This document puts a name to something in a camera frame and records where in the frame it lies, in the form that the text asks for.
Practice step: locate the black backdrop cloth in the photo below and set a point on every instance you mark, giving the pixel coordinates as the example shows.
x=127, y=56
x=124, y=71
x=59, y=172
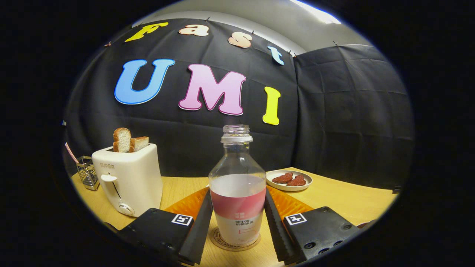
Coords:
x=334, y=111

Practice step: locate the wooden table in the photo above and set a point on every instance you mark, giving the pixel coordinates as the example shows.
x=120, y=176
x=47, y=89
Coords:
x=345, y=200

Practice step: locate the white round plate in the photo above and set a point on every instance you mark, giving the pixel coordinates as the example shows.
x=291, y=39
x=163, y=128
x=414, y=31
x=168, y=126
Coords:
x=293, y=188

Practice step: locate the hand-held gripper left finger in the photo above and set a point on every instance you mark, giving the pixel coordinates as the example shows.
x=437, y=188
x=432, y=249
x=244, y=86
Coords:
x=196, y=233

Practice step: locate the red meat piece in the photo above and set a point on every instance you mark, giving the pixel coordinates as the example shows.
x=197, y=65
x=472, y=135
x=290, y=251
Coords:
x=282, y=178
x=297, y=181

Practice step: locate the red striped straw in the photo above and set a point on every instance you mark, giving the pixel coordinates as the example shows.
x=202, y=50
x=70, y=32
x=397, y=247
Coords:
x=71, y=152

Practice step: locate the toasted bread slice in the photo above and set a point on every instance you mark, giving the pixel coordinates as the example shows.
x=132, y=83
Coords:
x=140, y=143
x=121, y=140

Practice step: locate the clear juice bottle red label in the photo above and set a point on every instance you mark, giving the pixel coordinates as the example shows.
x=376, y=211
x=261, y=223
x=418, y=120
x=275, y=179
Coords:
x=237, y=207

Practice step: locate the round wooden coaster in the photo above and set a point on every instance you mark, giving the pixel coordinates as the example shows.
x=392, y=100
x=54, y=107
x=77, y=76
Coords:
x=216, y=240

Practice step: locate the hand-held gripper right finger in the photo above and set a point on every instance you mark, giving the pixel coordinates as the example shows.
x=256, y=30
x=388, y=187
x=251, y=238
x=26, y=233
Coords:
x=278, y=230

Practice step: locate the white toaster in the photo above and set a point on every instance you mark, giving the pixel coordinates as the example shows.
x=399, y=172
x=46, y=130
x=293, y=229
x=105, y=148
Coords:
x=133, y=178

